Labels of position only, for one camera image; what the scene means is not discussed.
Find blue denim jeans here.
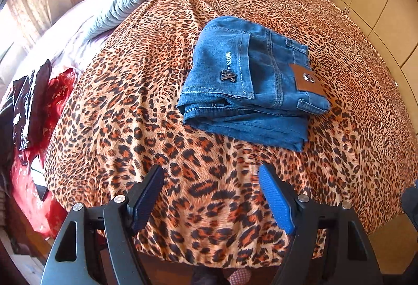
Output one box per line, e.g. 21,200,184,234
177,16,330,152

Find leopard print bedspread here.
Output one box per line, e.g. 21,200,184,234
45,0,417,268

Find red dark clothes pile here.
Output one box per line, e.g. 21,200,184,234
1,61,77,238

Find grey white pillow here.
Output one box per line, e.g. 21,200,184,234
1,0,147,86

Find beige wardrobe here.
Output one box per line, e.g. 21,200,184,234
332,0,417,129

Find patterned window curtain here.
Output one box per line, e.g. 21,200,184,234
6,0,53,52

